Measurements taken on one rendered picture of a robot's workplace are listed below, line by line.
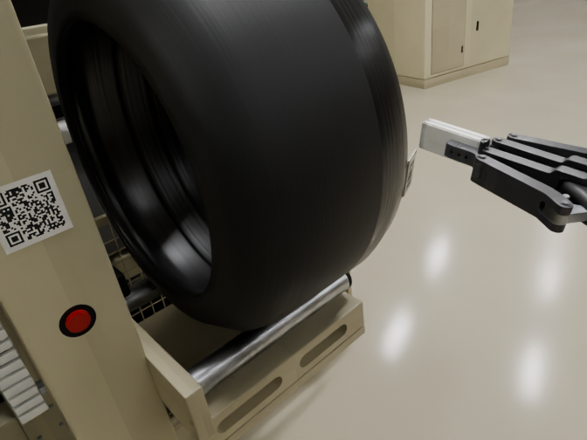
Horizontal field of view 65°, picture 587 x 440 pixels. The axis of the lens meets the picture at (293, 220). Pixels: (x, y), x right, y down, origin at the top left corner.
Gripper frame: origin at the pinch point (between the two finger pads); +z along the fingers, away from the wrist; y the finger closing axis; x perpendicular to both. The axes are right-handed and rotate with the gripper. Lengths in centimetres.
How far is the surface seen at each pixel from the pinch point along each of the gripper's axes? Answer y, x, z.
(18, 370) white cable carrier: 42, 26, 30
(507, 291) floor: -134, 130, 26
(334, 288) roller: -4.9, 37.0, 19.3
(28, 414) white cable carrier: 43, 33, 29
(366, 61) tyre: -3.0, -4.7, 14.2
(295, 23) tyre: 4.6, -9.7, 18.3
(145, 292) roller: 18, 41, 47
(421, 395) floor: -59, 130, 23
